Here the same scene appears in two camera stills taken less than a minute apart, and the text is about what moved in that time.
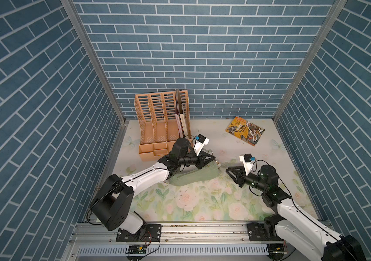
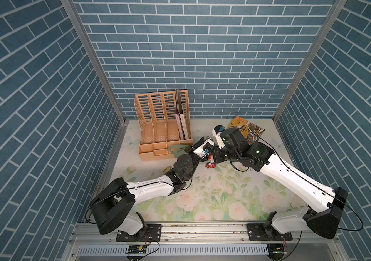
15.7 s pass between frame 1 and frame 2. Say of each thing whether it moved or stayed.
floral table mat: stayed
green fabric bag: moved
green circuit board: stayed
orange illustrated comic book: stayed
